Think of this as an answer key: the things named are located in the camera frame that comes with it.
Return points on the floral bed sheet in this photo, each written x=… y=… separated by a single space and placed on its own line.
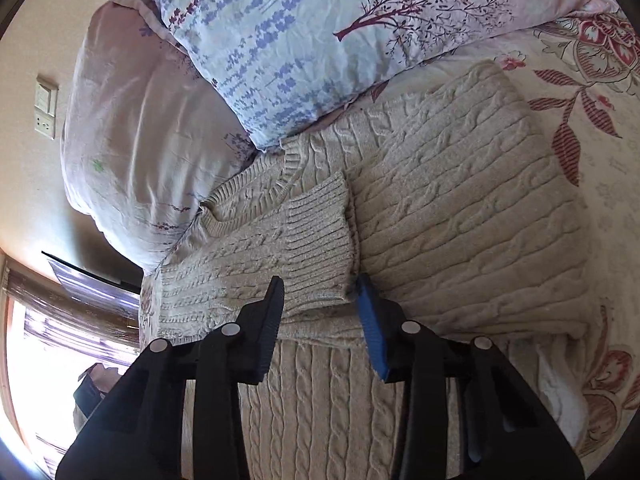
x=590 y=125

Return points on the white wall socket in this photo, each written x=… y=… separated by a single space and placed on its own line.
x=44 y=125

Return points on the wall-mounted television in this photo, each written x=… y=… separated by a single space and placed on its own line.
x=90 y=280

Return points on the white wall switch plate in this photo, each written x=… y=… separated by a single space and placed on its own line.
x=46 y=95

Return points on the floral tree print pillow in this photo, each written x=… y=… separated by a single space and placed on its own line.
x=320 y=35

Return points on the pink floral pillow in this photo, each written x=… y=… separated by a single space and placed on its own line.
x=145 y=160

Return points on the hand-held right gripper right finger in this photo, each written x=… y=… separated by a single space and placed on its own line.
x=372 y=320

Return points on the brown window curtain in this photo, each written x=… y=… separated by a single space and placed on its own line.
x=65 y=320

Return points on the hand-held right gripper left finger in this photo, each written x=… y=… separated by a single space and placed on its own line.
x=265 y=332

